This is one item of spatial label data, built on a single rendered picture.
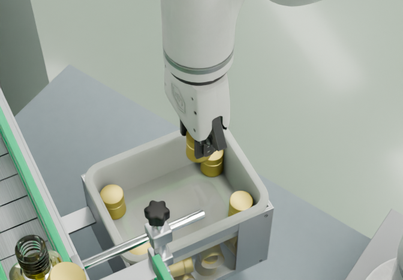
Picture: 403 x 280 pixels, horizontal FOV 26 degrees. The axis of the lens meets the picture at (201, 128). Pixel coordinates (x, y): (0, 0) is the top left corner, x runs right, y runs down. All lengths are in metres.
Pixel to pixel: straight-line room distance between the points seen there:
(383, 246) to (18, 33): 0.94
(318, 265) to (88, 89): 0.55
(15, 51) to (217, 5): 1.10
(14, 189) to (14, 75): 0.86
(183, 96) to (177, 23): 0.14
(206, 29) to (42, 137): 0.72
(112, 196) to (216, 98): 0.28
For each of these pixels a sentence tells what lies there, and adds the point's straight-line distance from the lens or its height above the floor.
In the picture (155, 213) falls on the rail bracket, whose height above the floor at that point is 1.18.
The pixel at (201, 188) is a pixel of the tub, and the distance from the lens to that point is 1.30.
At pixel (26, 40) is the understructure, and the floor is 0.60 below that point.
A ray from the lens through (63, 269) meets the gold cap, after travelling 0.79.
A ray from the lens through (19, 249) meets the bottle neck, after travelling 0.85.
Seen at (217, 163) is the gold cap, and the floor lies 0.97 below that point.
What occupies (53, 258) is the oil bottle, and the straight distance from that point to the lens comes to 0.90.
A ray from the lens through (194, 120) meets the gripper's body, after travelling 1.06.
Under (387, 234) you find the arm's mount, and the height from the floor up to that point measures 0.80.
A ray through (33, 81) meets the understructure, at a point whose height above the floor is 0.46.
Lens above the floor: 2.05
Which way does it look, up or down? 54 degrees down
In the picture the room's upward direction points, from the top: straight up
